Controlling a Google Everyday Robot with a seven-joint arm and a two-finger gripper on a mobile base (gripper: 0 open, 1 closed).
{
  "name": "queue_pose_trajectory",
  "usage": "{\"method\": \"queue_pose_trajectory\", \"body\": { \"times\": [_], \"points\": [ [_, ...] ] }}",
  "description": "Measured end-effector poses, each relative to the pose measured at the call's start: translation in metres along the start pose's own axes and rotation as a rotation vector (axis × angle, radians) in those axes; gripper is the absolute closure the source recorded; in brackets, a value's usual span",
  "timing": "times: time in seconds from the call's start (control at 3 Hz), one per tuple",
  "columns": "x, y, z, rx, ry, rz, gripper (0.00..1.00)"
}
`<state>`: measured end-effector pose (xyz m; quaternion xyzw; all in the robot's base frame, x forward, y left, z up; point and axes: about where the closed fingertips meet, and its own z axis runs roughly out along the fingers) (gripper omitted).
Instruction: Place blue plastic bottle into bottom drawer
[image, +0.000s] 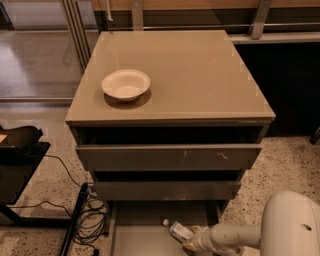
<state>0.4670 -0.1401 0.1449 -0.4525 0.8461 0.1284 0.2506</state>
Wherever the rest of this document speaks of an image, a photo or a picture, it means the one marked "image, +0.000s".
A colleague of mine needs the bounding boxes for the clear bottle with blue label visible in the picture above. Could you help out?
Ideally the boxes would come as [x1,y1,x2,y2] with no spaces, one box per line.
[162,219,194,243]

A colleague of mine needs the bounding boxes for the black power strip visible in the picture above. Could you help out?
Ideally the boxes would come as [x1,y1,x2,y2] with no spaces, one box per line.
[58,183,88,256]

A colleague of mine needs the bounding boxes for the glass sliding door frame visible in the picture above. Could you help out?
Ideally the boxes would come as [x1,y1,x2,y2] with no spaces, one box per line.
[59,0,91,71]

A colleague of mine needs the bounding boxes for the grey middle drawer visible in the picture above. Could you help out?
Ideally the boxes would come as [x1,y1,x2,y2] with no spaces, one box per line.
[94,181,241,201]

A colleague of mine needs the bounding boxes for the grey top drawer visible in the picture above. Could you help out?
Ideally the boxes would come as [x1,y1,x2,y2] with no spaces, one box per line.
[76,144,262,171]

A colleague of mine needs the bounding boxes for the white paper bowl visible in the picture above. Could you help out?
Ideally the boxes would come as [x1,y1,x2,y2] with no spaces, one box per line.
[101,69,151,101]

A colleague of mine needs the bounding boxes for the metal shelf frame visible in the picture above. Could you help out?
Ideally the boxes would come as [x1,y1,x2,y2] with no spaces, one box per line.
[89,0,320,44]

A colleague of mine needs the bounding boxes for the black side table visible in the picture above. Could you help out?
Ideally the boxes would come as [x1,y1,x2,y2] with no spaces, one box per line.
[0,126,70,228]

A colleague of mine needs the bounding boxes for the tangled black cables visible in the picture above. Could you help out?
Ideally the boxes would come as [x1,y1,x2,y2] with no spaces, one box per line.
[9,154,110,256]

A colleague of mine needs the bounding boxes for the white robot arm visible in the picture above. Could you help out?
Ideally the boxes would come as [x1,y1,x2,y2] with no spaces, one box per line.
[183,191,320,256]

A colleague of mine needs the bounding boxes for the grey open bottom drawer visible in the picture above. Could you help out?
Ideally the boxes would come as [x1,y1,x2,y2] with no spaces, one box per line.
[110,201,222,256]

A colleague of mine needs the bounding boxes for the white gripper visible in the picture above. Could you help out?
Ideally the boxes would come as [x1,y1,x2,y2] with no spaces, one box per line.
[182,225,215,253]

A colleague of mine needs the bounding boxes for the grey drawer cabinet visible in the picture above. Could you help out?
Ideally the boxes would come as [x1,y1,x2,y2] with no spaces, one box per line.
[65,30,276,214]

